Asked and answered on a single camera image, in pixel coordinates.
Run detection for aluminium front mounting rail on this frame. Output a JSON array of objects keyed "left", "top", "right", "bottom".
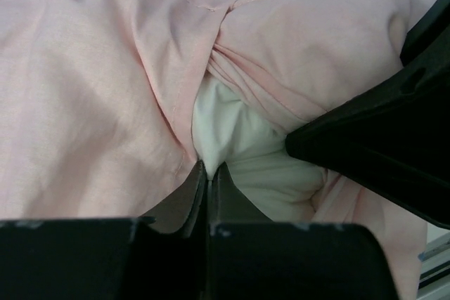
[{"left": 417, "top": 233, "right": 450, "bottom": 300}]

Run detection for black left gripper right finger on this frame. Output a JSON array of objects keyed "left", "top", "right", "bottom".
[{"left": 207, "top": 165, "right": 398, "bottom": 299}]

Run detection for purple Elsa print pillowcase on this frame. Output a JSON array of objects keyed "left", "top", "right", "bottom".
[{"left": 1, "top": 0, "right": 434, "bottom": 299}]

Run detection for white pillow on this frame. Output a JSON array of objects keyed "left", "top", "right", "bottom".
[{"left": 192, "top": 75, "right": 324, "bottom": 221}]

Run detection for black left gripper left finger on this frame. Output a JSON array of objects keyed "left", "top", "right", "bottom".
[{"left": 1, "top": 163, "right": 207, "bottom": 299}]

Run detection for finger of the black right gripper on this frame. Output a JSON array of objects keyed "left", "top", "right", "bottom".
[
  {"left": 285, "top": 61, "right": 449, "bottom": 228},
  {"left": 400, "top": 0, "right": 449, "bottom": 66}
]

